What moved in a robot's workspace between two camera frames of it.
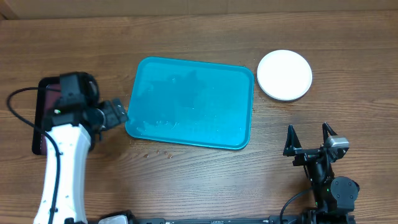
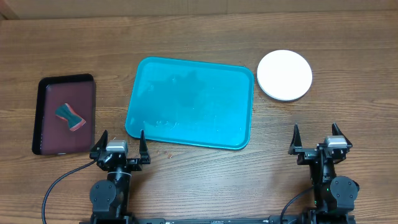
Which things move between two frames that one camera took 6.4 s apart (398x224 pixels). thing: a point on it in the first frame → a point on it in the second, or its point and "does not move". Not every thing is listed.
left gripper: (111, 117) → (132, 163)
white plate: (284, 74) does not move
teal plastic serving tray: (192, 102) does not move
